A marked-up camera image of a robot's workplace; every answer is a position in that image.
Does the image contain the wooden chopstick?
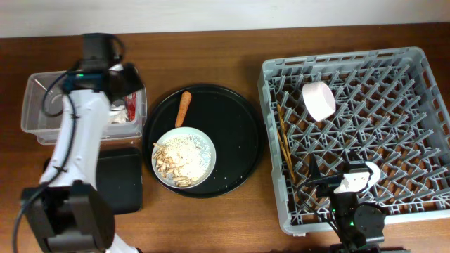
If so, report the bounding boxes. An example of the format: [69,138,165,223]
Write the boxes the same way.
[276,130,295,183]
[276,104,292,163]

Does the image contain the white bowl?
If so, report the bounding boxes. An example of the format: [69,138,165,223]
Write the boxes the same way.
[302,82,336,122]

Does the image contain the white napkin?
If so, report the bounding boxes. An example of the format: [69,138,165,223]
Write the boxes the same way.
[108,105,128,124]

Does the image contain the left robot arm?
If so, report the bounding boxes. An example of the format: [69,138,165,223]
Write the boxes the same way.
[11,33,143,252]

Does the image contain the clear plastic bin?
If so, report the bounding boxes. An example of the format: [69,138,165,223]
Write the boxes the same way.
[21,71,147,145]

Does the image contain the rice and food scraps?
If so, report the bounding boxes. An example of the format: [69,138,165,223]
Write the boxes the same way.
[152,134,212,188]

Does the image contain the round black tray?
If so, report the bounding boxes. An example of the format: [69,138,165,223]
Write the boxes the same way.
[142,84,265,198]

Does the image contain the black rectangular tray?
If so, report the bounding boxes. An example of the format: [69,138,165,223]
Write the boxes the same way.
[38,143,143,219]

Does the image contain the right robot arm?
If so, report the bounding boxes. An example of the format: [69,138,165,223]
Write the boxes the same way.
[299,152,387,253]

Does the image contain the light blue cup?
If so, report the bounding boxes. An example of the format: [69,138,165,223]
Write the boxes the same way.
[365,162,381,191]

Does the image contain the orange carrot piece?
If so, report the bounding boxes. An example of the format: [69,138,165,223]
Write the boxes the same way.
[175,91,192,128]

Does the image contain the red snack wrapper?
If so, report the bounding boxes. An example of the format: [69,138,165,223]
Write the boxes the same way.
[124,92,136,122]

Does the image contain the grey dishwasher rack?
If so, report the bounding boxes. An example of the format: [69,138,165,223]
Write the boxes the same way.
[257,47,449,236]

